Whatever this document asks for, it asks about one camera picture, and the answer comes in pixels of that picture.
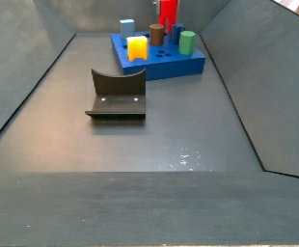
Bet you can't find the green hexagonal prism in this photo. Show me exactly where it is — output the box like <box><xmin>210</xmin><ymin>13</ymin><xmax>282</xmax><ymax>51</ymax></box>
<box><xmin>179</xmin><ymin>31</ymin><xmax>197</xmax><ymax>55</ymax></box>

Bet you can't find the light blue rectangular block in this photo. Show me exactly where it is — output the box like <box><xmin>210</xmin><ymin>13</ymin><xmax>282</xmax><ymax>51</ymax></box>
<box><xmin>121</xmin><ymin>19</ymin><xmax>135</xmax><ymax>40</ymax></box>

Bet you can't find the blue shape sorter board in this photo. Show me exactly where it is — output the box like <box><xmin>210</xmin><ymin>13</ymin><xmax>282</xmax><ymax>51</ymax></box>
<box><xmin>111</xmin><ymin>34</ymin><xmax>206</xmax><ymax>81</ymax></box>

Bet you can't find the dark blue star prism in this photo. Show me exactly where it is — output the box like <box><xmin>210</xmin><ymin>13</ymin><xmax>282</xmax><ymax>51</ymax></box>
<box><xmin>170</xmin><ymin>23</ymin><xmax>186</xmax><ymax>44</ymax></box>

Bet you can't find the black curved holder bracket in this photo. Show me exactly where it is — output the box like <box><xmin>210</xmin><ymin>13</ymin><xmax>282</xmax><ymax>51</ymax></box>
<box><xmin>86</xmin><ymin>69</ymin><xmax>146</xmax><ymax>119</ymax></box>

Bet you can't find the brown cylinder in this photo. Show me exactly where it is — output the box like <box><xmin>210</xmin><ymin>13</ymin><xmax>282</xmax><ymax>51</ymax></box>
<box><xmin>150</xmin><ymin>23</ymin><xmax>166</xmax><ymax>46</ymax></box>

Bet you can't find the yellow notched block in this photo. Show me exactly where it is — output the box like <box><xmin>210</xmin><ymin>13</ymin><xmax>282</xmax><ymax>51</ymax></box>
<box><xmin>127</xmin><ymin>36</ymin><xmax>149</xmax><ymax>62</ymax></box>

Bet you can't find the red square-circle peg block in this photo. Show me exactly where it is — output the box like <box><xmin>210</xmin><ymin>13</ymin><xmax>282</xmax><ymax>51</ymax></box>
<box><xmin>159</xmin><ymin>0</ymin><xmax>179</xmax><ymax>33</ymax></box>

